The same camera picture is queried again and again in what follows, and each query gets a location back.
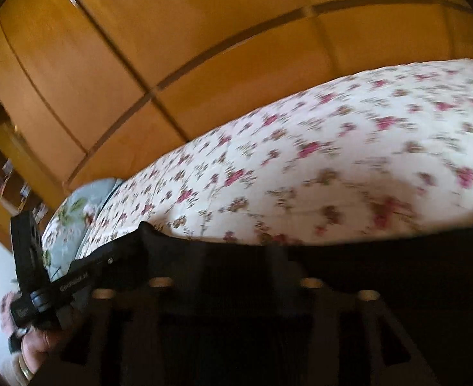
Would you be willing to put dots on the wooden shelf unit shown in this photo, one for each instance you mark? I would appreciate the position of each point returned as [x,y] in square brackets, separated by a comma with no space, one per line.
[11,177]

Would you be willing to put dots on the floral pink rose bedsheet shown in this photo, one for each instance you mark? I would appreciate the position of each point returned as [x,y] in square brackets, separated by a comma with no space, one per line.
[321,148]

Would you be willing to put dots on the black embroidered pants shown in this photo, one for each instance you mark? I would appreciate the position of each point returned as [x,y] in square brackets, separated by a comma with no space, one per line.
[421,289]

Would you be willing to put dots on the person's left hand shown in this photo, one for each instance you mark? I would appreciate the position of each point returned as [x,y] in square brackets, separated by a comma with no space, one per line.
[39,345]

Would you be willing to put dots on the wooden wardrobe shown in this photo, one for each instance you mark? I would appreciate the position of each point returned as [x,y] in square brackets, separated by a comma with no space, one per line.
[139,48]

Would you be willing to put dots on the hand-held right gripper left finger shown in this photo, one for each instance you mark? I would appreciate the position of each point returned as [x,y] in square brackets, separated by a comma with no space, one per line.
[156,309]

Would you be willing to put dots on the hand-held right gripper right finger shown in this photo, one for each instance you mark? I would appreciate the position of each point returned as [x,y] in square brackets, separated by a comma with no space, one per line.
[321,313]

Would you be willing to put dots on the blue floral pillow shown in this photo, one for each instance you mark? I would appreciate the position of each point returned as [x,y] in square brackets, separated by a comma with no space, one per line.
[73,217]

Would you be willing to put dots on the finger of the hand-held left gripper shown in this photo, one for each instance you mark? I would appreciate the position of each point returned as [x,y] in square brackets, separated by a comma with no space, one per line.
[154,237]

